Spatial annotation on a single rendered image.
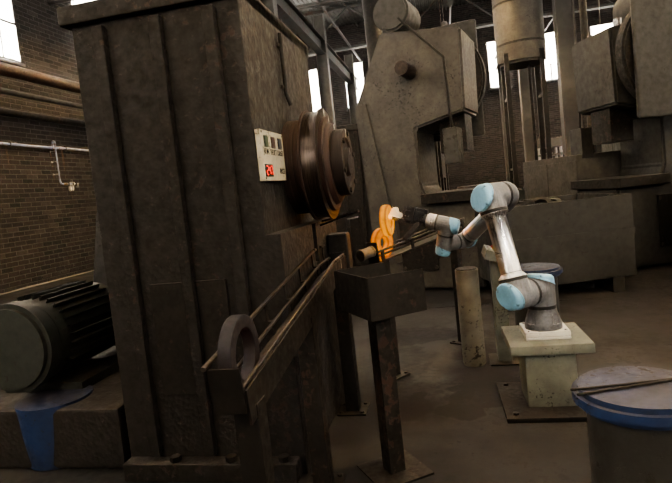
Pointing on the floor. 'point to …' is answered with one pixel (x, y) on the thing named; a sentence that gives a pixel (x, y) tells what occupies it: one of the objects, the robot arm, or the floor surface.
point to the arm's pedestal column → (542, 391)
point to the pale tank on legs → (521, 56)
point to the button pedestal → (498, 315)
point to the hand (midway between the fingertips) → (386, 216)
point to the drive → (64, 371)
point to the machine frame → (196, 214)
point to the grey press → (632, 111)
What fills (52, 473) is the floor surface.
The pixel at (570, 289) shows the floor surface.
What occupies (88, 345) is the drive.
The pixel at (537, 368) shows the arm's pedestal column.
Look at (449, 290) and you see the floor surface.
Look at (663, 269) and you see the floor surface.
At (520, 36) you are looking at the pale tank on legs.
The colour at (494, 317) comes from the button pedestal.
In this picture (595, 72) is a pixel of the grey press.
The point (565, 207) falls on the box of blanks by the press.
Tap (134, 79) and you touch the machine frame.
